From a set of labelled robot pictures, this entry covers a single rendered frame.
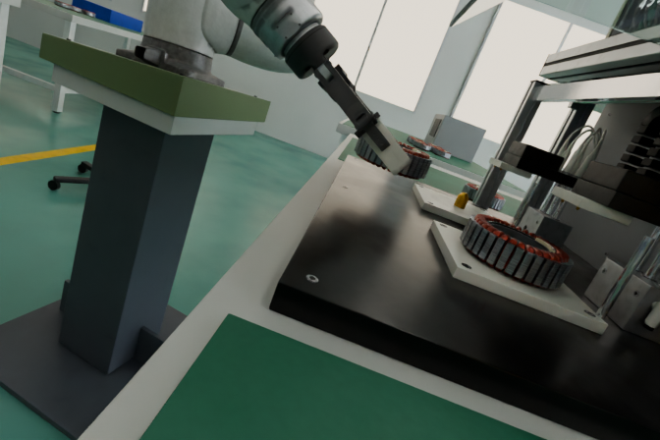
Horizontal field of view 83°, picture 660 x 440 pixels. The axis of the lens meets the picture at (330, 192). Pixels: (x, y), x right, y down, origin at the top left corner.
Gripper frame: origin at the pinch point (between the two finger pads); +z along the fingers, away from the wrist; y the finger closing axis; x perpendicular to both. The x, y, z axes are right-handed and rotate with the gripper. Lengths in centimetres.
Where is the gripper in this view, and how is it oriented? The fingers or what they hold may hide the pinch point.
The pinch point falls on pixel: (392, 151)
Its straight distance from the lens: 55.7
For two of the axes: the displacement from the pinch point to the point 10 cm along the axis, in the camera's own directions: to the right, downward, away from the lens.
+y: -1.1, 2.3, -9.7
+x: 7.6, -6.1, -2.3
